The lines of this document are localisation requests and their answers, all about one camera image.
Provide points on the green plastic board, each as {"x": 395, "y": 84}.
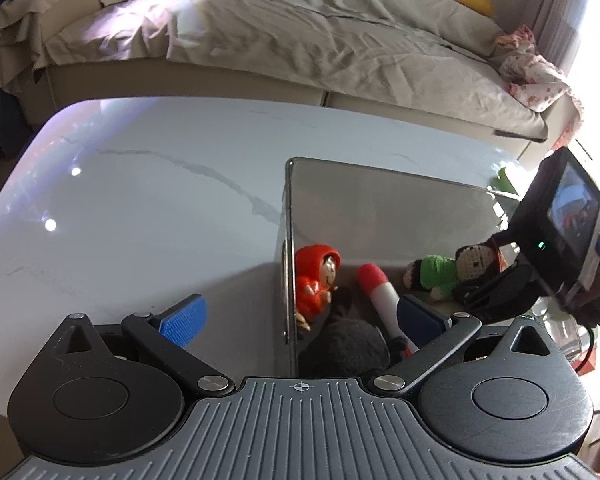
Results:
{"x": 505, "y": 180}

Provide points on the white marble desktop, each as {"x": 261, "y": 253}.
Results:
{"x": 145, "y": 220}

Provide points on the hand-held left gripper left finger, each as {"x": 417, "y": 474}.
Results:
{"x": 182, "y": 322}

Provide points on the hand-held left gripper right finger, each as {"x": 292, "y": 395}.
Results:
{"x": 420, "y": 319}

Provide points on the white and red toy rocket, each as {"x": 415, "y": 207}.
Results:
{"x": 385, "y": 300}

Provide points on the black plush toy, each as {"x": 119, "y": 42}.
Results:
{"x": 345, "y": 345}

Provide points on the red hooded toy figure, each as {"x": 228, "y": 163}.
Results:
{"x": 312, "y": 275}

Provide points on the pink dotted cloth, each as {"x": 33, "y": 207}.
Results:
{"x": 535, "y": 75}

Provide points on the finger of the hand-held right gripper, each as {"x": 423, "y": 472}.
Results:
{"x": 502, "y": 242}
{"x": 500, "y": 297}

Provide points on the grey curtain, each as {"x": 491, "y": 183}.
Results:
{"x": 560, "y": 5}

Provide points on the smoky transparent storage box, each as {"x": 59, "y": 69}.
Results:
{"x": 390, "y": 210}

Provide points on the green crochet doll red hat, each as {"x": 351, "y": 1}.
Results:
{"x": 442, "y": 270}

